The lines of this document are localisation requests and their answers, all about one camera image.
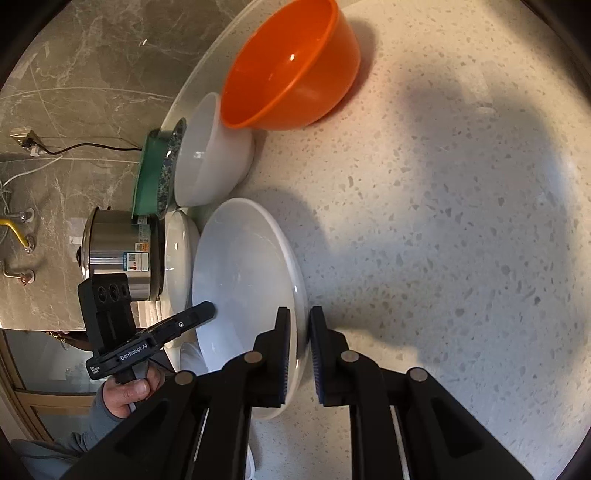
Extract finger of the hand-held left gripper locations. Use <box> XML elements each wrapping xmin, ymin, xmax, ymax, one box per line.
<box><xmin>151</xmin><ymin>301</ymin><xmax>216</xmax><ymax>348</ymax></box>

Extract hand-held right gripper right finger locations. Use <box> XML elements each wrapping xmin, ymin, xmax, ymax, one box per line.
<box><xmin>308</xmin><ymin>306</ymin><xmax>536</xmax><ymax>480</ymax></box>

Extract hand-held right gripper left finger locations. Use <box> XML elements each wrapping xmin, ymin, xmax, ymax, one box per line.
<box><xmin>58</xmin><ymin>306</ymin><xmax>293</xmax><ymax>480</ymax></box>

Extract small white plate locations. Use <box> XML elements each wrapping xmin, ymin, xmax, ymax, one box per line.
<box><xmin>164</xmin><ymin>209</ymin><xmax>201</xmax><ymax>324</ymax></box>

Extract large white plate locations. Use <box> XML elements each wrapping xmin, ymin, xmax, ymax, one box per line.
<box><xmin>191</xmin><ymin>198</ymin><xmax>309</xmax><ymax>420</ymax></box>

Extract green plastic bowl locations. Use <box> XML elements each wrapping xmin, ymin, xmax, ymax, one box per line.
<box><xmin>131</xmin><ymin>129</ymin><xmax>170</xmax><ymax>217</ymax></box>

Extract white bowl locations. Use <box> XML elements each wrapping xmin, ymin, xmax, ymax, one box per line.
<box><xmin>174</xmin><ymin>92</ymin><xmax>255</xmax><ymax>207</ymax></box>

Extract orange plastic bowl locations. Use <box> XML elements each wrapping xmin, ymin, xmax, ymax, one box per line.
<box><xmin>220</xmin><ymin>0</ymin><xmax>362</xmax><ymax>131</ymax></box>

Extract person's left forearm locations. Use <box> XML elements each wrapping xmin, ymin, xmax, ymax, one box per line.
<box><xmin>9</xmin><ymin>392</ymin><xmax>122</xmax><ymax>480</ymax></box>

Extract person's left hand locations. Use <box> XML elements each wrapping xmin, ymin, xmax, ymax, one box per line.
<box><xmin>100</xmin><ymin>368</ymin><xmax>165</xmax><ymax>418</ymax></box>

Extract stainless steel pot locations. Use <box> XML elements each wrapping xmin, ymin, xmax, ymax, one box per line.
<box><xmin>76</xmin><ymin>207</ymin><xmax>166</xmax><ymax>303</ymax></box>

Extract glass cabinet door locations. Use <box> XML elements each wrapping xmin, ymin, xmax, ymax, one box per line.
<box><xmin>0</xmin><ymin>330</ymin><xmax>108</xmax><ymax>444</ymax></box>

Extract yellow pipe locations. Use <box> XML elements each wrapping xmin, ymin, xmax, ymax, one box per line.
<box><xmin>0</xmin><ymin>219</ymin><xmax>34</xmax><ymax>253</ymax></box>

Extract white cable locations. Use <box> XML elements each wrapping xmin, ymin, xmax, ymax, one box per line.
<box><xmin>0</xmin><ymin>154</ymin><xmax>64</xmax><ymax>195</ymax></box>

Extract black power cable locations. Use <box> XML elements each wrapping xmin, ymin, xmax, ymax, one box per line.
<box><xmin>22</xmin><ymin>138</ymin><xmax>144</xmax><ymax>158</ymax></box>

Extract wall socket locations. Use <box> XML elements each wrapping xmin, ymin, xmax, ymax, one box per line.
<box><xmin>10</xmin><ymin>129</ymin><xmax>38</xmax><ymax>151</ymax></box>

